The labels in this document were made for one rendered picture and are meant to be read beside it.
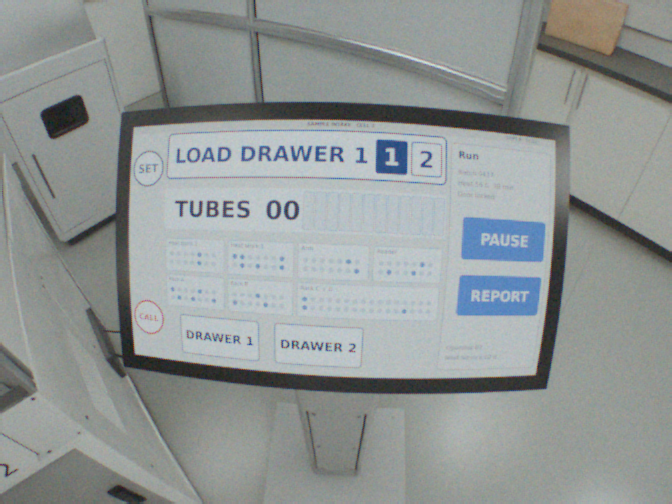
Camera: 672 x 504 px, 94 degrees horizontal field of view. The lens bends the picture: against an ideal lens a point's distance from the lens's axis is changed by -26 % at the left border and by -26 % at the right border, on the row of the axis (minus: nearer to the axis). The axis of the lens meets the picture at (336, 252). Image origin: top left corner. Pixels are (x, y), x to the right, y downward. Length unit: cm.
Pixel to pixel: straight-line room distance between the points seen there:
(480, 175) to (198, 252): 31
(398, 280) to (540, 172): 20
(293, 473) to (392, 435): 36
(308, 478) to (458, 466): 51
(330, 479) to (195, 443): 49
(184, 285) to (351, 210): 20
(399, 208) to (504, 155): 13
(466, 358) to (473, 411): 111
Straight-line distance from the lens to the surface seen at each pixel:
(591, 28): 251
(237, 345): 45
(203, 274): 45
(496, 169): 44
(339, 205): 41
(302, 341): 44
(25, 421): 66
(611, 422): 180
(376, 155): 42
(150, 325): 49
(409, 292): 42
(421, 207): 42
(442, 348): 45
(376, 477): 138
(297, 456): 139
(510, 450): 155
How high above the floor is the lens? 138
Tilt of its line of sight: 46 degrees down
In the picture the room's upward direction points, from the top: straight up
